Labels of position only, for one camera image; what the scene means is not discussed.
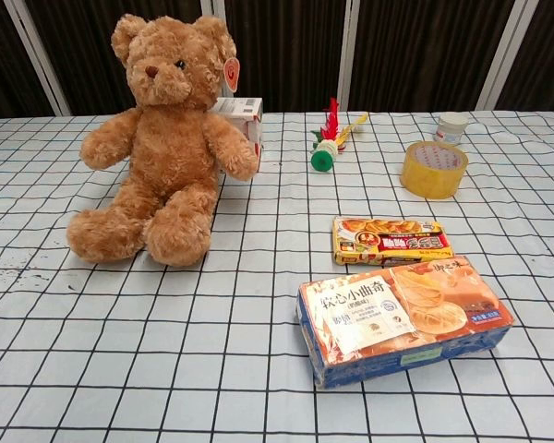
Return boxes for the orange cookie box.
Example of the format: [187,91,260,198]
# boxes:
[296,256,515,391]

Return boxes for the yellow packing tape roll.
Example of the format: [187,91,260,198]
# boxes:
[400,140,470,200]

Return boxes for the feather shuttlecock with green base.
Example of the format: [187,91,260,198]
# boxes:
[309,97,369,172]

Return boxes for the small white jar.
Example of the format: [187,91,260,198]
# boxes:
[433,112,470,147]

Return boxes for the white and red cardboard box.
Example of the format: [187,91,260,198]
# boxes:
[211,96,264,174]

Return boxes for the white black-checked tablecloth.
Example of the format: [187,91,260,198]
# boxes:
[0,110,554,443]

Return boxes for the yellow curry box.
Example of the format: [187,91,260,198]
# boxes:
[331,216,454,268]

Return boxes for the dark folding screen white frames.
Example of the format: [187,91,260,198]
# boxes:
[0,0,554,121]

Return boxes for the brown teddy bear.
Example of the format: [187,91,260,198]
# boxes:
[66,13,259,269]

